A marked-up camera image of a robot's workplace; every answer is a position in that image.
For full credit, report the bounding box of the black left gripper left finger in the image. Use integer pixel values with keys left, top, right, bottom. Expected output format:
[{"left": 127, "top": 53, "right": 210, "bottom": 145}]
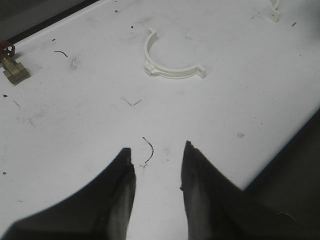
[{"left": 2, "top": 148, "right": 136, "bottom": 240}]

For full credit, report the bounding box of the white half pipe clamp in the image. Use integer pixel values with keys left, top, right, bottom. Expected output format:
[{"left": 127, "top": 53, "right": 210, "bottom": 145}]
[
  {"left": 144, "top": 27, "right": 206, "bottom": 79},
  {"left": 268, "top": 0, "right": 281, "bottom": 23}
]

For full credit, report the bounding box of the brass valve red handwheel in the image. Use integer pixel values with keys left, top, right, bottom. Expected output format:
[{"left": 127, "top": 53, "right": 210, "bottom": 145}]
[{"left": 0, "top": 40, "right": 30, "bottom": 86}]

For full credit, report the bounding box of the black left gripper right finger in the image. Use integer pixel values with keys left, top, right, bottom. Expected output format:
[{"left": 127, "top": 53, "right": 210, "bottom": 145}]
[{"left": 181, "top": 141, "right": 320, "bottom": 240}]

